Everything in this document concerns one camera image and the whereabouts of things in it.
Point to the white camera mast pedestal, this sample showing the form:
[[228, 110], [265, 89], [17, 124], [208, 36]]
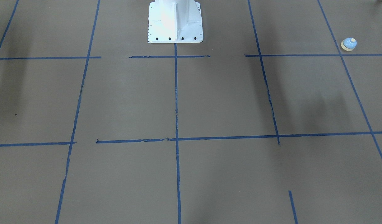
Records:
[[175, 21]]

